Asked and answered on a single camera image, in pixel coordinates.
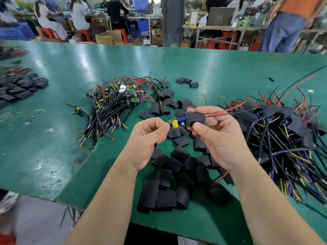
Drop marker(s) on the person's left hand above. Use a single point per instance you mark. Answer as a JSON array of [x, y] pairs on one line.
[[141, 147]]

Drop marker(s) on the person's right hand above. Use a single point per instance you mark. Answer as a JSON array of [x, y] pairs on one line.
[[224, 140]]

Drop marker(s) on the person's right thumb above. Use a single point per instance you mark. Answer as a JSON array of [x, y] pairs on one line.
[[203, 131]]

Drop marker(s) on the person's left thumb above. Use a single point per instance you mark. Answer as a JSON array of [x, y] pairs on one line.
[[161, 133]]

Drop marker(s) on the black heat shrink sleeve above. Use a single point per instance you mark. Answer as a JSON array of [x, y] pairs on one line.
[[195, 119]]

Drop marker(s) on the person's right forearm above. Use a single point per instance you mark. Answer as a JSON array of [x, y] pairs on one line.
[[268, 206]]

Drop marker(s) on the person's left forearm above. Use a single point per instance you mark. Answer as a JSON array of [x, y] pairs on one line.
[[104, 209]]

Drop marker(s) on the loose black shrink tube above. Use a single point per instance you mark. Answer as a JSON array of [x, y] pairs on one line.
[[194, 84], [186, 80], [179, 81]]

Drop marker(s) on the pile of black shrink tubes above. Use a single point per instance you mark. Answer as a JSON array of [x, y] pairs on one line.
[[166, 199]]

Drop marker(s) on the red plastic stool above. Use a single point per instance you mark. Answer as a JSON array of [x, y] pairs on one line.
[[84, 35], [123, 35], [48, 33], [224, 40]]

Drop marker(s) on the tall cardboard box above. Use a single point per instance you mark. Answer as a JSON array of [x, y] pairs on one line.
[[157, 36]]

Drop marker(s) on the person's black garment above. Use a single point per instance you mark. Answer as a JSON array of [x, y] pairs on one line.
[[150, 234]]

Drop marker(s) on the wooden workbench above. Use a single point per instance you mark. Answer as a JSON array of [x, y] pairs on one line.
[[230, 28]]

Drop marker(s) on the open cardboard box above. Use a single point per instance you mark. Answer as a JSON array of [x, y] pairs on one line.
[[108, 38]]

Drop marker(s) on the blue plastic crate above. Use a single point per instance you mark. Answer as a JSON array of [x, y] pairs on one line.
[[139, 26], [15, 31]]

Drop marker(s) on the grey pillar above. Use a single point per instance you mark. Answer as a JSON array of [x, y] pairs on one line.
[[173, 20]]

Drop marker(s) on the small upright cardboard box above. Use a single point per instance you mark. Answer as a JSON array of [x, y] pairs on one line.
[[193, 17]]

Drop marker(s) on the grey laptop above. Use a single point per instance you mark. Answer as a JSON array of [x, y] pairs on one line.
[[220, 17]]

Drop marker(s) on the distant mound of black tubing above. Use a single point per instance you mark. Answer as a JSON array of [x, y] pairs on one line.
[[20, 88]]

